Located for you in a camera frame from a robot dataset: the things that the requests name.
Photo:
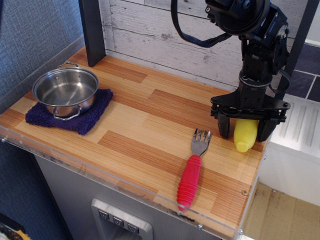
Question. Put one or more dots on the left dark vertical post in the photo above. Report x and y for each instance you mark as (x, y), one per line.
(92, 31)

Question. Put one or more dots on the purple folded cloth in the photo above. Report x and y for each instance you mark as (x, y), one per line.
(81, 124)

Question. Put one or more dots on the yellow black object bottom left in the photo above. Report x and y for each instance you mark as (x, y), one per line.
(9, 233)

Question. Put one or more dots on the clear acrylic table edge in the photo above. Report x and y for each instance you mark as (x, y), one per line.
(75, 181)

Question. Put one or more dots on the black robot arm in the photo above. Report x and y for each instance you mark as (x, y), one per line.
(263, 30)

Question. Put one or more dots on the red handled metal fork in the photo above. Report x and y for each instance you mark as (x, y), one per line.
(188, 185)

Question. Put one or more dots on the silver panel with buttons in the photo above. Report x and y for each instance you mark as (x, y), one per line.
(116, 224)

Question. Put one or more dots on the yellow toy banana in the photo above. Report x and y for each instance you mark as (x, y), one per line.
(245, 134)

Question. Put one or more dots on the white ribbed sink unit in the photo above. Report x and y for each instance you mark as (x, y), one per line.
(292, 158)

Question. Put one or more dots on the dark vertical post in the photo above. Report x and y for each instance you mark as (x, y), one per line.
(304, 61)
(92, 31)

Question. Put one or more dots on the right dark vertical post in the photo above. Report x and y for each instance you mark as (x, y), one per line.
(304, 61)

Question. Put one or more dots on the small stainless steel pot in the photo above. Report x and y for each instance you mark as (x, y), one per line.
(67, 91)

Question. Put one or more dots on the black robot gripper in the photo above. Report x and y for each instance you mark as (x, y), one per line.
(250, 101)

